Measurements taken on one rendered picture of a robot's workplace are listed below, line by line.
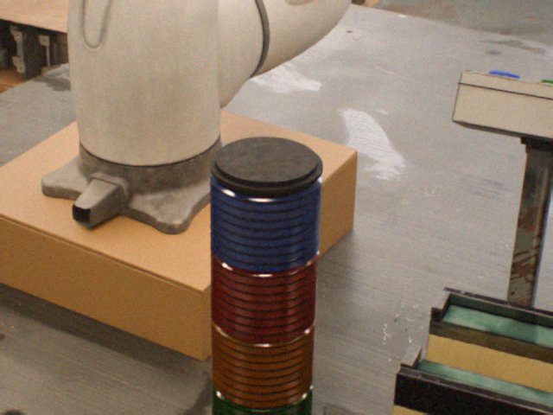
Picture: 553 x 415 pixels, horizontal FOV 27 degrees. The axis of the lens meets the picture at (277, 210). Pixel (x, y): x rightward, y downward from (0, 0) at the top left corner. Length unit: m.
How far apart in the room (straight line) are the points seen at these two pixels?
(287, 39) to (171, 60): 0.18
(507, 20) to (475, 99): 3.50
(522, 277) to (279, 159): 0.61
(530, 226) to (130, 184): 0.41
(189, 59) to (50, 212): 0.23
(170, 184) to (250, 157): 0.60
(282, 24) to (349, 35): 0.75
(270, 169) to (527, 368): 0.48
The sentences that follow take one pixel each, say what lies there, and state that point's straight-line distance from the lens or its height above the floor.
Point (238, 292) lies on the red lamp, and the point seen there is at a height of 1.15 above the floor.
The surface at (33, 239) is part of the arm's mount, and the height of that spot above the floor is 0.87.
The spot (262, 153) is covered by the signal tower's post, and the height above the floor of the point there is 1.22.
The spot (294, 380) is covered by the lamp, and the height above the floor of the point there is 1.09.
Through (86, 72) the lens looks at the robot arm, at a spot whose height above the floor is 1.05.
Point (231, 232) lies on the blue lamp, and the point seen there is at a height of 1.19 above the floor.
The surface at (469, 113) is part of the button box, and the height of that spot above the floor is 1.05.
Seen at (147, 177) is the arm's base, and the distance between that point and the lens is 1.20.
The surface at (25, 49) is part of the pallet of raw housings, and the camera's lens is 3.48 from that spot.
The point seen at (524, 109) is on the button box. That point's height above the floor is 1.06.
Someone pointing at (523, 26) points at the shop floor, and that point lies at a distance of 4.55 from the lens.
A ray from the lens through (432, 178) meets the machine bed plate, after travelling 1.52.
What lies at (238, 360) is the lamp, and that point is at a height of 1.11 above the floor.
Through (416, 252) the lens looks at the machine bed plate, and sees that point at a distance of 1.35.
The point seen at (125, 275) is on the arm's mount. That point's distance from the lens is 1.16.
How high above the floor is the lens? 1.49
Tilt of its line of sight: 29 degrees down
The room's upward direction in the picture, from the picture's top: 1 degrees clockwise
